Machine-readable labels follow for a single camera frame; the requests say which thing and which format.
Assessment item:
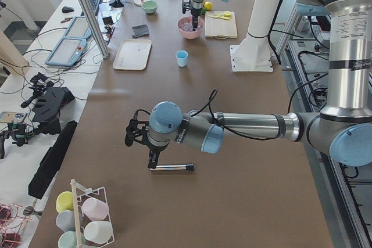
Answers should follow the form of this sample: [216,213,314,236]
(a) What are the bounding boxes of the black computer mouse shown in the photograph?
[61,6,74,13]

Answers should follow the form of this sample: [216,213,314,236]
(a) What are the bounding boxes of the grey cup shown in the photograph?
[55,210,76,232]

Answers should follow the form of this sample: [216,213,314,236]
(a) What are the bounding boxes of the green bowl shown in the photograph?
[141,1,158,15]

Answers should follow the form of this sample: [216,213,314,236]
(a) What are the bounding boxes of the steel muddler black tip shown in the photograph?
[149,163,195,172]

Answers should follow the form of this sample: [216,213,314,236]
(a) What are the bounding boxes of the aluminium frame post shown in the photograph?
[78,0,109,59]

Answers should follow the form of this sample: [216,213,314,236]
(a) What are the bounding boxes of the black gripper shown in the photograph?
[191,9,201,31]
[148,145,167,169]

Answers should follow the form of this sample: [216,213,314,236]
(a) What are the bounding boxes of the pink bowl of ice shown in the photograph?
[177,16,205,39]

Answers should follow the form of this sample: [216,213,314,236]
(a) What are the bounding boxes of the light blue cup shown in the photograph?
[176,50,188,67]

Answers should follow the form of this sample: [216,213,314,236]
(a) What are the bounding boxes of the pink cup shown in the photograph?
[81,197,109,221]

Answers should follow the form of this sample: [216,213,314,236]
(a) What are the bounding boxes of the blue teach pendant far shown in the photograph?
[65,16,92,39]

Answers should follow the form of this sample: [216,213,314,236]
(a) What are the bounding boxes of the yellow plastic knife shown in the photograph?
[207,15,230,20]

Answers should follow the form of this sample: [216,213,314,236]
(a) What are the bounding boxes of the blue teach pendant near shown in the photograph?
[45,37,87,67]

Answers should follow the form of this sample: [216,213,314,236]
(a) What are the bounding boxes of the cream rabbit tray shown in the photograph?
[113,39,152,71]

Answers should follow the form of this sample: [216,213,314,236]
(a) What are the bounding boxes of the wooden cutting board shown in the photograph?
[205,11,238,39]

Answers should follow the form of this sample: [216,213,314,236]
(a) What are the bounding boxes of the black long bar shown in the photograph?
[28,120,78,199]

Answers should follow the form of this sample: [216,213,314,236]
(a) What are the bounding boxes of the black bracket stand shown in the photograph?
[32,87,75,135]

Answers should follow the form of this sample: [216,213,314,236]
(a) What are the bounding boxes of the blue teach pendant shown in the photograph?
[65,16,92,39]
[45,37,87,67]

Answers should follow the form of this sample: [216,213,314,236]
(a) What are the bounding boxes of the white wire cup rack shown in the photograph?
[70,179,115,247]

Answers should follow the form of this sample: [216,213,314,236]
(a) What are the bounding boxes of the grey folded cloth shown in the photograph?
[131,24,149,38]

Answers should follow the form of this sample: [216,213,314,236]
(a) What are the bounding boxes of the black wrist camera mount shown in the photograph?
[124,109,150,147]
[181,0,192,14]

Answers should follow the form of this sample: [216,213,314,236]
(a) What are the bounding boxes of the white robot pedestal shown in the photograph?
[230,0,280,72]

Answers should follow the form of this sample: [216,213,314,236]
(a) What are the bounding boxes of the white cup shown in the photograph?
[84,221,113,245]

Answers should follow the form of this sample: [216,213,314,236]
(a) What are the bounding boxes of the mint green cup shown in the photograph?
[58,231,77,248]

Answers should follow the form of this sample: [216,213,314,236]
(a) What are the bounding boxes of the yellow cup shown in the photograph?
[56,191,74,213]

